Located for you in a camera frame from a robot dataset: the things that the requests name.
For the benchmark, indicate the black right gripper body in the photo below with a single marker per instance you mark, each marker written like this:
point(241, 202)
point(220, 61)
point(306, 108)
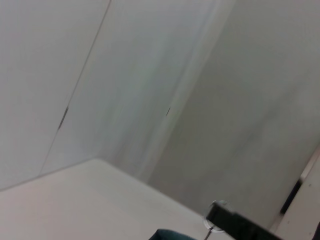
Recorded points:
point(261, 235)

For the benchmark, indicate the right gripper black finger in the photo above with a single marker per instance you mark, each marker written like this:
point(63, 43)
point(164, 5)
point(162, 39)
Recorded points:
point(230, 225)

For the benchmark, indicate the dark teal fabric bag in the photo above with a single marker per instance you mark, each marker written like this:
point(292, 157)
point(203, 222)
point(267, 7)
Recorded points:
point(170, 235)

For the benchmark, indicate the white frame with dark strip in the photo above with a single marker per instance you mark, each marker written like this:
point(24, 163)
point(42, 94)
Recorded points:
point(291, 197)

